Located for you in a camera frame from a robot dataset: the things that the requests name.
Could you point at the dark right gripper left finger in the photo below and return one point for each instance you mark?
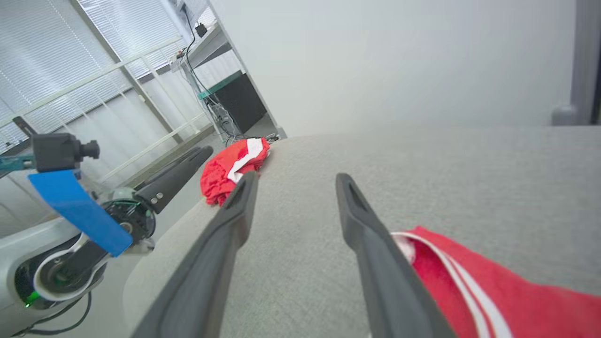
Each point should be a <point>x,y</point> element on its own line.
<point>211,263</point>

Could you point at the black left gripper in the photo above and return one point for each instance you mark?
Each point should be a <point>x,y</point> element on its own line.
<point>136,220</point>

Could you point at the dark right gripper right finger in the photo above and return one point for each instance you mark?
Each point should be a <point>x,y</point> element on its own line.
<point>385,277</point>

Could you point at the red t-shirt with white trim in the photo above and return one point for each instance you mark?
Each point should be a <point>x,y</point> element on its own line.
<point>216,178</point>

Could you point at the red shorts with white stripes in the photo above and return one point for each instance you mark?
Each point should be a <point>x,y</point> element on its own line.
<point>540,305</point>

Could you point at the black cabinet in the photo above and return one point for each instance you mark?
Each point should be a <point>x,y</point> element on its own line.
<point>239,103</point>

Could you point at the grey slanted window column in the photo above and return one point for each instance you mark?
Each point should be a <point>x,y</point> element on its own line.
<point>127,70</point>

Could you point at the white metal guard railing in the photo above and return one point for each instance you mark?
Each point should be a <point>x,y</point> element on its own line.
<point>141,57</point>

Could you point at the grey metal shelf rack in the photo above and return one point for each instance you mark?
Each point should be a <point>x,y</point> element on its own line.
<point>220,42</point>

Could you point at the black power adapter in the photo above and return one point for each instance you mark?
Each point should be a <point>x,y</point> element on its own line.
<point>201,30</point>

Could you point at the white window blinds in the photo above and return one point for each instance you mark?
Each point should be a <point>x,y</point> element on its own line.
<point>37,47</point>

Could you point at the blue left camera mount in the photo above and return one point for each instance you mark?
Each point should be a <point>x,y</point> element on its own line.
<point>80,211</point>

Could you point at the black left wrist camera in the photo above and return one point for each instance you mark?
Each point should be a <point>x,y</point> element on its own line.
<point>56,151</point>

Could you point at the teal left camera connector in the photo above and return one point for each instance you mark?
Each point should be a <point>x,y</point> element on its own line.
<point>14,163</point>

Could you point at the grey vertical post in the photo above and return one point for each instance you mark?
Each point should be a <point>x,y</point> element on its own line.
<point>584,56</point>

